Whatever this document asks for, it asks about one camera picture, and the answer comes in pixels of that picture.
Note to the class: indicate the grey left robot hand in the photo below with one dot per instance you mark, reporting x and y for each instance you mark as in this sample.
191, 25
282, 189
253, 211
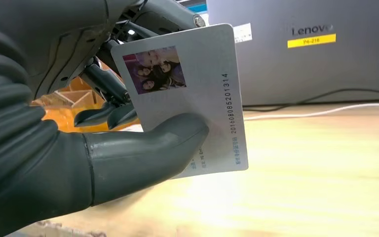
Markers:
62, 29

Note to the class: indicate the silver photo ID card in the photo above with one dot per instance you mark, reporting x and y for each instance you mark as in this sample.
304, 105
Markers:
206, 81

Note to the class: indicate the wooden organizer box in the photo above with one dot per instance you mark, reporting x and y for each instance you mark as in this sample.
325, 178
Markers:
65, 98

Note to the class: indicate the grey Lenovo laptop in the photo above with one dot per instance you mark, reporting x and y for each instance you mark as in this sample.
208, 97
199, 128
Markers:
340, 75

